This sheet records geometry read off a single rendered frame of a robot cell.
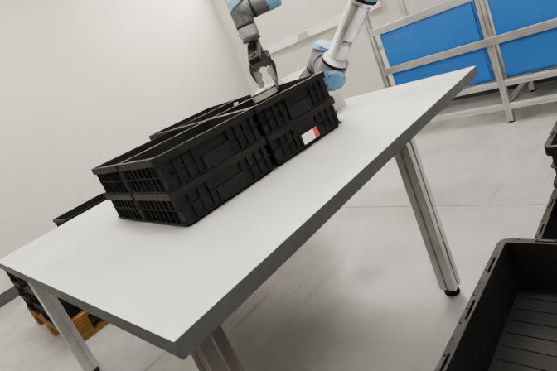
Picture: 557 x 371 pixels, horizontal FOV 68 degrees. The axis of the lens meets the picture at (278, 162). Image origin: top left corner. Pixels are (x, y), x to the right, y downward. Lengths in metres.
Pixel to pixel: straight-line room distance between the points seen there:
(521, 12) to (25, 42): 4.09
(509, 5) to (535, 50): 0.33
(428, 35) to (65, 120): 3.37
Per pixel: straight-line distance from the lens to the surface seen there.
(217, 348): 0.89
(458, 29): 3.22
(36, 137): 4.44
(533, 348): 0.82
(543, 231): 1.10
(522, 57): 3.17
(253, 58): 1.51
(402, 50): 3.40
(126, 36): 5.01
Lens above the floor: 1.07
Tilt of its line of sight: 14 degrees down
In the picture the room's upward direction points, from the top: 23 degrees counter-clockwise
